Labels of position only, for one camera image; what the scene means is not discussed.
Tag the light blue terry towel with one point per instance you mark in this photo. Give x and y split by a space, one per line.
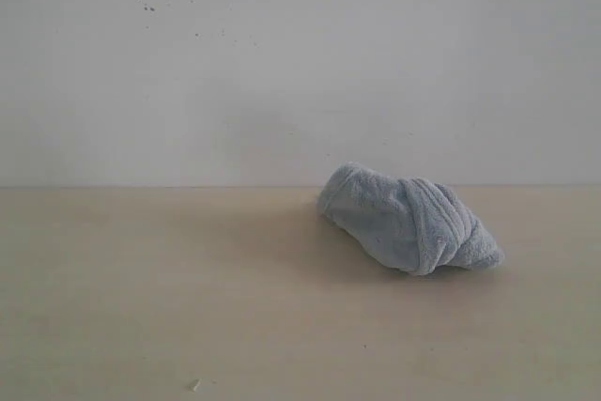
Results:
408 224

